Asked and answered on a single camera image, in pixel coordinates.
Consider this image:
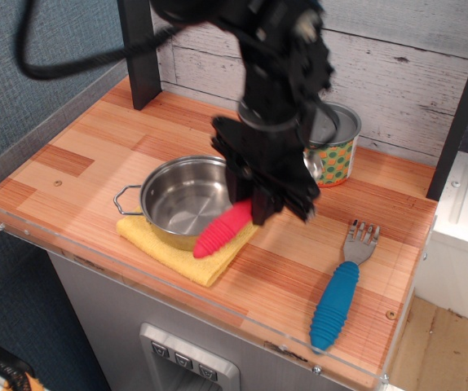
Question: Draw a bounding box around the grey cabinet with button panel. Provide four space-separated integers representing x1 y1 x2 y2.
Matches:
50 253 378 390

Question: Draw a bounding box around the black vertical post left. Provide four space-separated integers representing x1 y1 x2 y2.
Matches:
117 0 161 110

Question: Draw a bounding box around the black orange object bottom left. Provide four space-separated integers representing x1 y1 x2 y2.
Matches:
0 346 46 391

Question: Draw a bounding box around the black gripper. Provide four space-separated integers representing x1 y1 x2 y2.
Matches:
212 116 320 226

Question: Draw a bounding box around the stainless steel pot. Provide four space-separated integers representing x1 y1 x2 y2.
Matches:
113 155 232 251

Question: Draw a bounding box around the green orange patterned tin can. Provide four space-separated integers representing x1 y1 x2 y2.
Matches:
303 102 361 188

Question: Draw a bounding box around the yellow cloth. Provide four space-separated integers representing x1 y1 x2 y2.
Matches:
116 216 258 288

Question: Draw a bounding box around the white cabinet on right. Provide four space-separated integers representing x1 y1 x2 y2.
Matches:
414 152 468 318

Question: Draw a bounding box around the black braided cable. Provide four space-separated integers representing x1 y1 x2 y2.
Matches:
15 0 178 81

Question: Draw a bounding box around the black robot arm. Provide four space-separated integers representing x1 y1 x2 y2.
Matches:
152 1 336 226

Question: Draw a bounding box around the red handled metal spoon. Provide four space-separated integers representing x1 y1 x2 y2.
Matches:
192 151 325 260

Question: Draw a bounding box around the blue handled metal fork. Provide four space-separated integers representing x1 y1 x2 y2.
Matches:
309 220 380 350

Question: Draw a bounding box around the clear acrylic guard rail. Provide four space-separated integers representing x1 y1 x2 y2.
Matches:
0 64 436 390

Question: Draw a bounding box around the black vertical post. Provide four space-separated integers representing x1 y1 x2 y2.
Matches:
426 77 468 201
117 0 161 110

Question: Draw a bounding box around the black vertical post right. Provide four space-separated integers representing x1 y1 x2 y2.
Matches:
426 77 468 201

